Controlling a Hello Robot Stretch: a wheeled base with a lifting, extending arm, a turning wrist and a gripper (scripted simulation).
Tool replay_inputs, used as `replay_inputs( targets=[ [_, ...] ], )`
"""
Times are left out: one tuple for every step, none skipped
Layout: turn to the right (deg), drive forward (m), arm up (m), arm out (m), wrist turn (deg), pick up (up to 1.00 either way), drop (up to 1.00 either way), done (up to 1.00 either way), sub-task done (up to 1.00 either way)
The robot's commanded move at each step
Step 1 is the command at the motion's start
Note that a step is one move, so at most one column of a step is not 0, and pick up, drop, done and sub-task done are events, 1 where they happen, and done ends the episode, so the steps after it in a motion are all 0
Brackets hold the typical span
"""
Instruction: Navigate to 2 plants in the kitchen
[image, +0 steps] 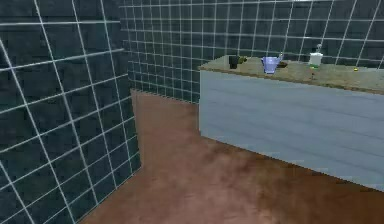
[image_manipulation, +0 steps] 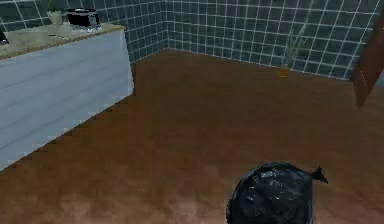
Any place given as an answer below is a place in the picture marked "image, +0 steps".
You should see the blue-grey kitchen counter cabinet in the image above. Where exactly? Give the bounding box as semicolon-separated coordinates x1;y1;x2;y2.
198;55;384;193

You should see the black cup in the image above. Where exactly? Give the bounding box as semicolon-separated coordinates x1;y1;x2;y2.
228;55;241;70

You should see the blue translucent cup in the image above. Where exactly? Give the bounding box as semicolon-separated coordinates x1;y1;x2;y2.
260;56;283;75

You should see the white soap dispenser bottle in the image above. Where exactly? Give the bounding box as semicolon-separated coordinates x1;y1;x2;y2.
308;43;324;70

